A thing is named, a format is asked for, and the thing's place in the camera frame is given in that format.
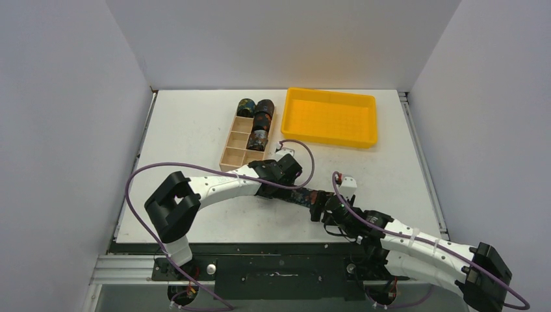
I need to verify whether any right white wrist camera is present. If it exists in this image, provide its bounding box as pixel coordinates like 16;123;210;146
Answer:
336;174;357;200

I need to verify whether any yellow plastic tray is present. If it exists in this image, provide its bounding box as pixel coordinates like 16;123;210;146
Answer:
281;88;378;149

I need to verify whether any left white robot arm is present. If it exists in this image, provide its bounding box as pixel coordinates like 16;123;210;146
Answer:
144;154;302;280

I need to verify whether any purple cable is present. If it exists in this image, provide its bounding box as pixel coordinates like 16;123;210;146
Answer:
331;172;531;311
125;139;316;312

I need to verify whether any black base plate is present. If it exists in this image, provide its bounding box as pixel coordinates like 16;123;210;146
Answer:
151;242;399;301

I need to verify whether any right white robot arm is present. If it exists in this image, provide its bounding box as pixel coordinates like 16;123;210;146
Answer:
309;192;512;311

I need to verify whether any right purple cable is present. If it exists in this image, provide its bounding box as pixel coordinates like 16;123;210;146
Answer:
331;172;531;311

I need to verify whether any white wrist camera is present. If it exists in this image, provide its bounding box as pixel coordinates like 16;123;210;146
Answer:
336;174;357;200
274;148;295;159

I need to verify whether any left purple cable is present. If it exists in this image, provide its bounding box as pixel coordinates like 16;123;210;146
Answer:
125;139;316;312

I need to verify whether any rolled tie blue yellow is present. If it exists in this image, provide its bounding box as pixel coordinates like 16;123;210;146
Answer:
236;98;256;118

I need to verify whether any wooden compartment box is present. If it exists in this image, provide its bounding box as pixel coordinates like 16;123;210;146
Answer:
219;107;276;172

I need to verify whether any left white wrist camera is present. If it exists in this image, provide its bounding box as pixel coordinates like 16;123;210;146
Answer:
274;148;295;159

